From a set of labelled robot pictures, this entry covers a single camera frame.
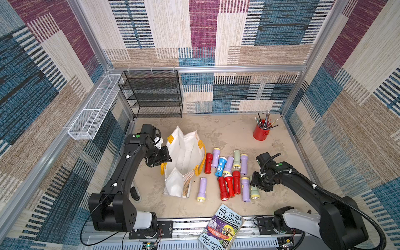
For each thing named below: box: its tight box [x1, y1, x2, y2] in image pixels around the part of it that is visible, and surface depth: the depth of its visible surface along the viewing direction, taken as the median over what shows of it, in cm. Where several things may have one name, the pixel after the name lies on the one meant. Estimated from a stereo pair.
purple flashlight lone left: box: [196, 177, 207, 203], surface depth 84 cm
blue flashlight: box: [215, 156, 228, 178], surface depth 93 cm
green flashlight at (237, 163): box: [232, 150, 242, 170], surface depth 95 cm
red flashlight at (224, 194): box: [218, 176, 230, 201], surface depth 85 cm
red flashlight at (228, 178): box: [223, 174, 235, 198], surface depth 87 cm
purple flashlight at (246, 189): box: [241, 176, 251, 203], surface depth 84 cm
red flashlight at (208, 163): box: [204, 153, 214, 174], surface depth 94 cm
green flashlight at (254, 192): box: [250, 185, 261, 200], surface depth 83 cm
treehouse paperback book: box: [197, 203, 245, 250], surface depth 73 cm
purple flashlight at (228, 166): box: [222, 155, 235, 175], surface depth 93 cm
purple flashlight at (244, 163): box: [240, 153, 248, 175], surface depth 94 cm
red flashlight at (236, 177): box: [232, 170, 242, 195], surface depth 87 cm
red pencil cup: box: [252, 119, 272, 142], surface depth 104 cm
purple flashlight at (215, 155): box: [211, 147, 221, 169], surface depth 96 cm
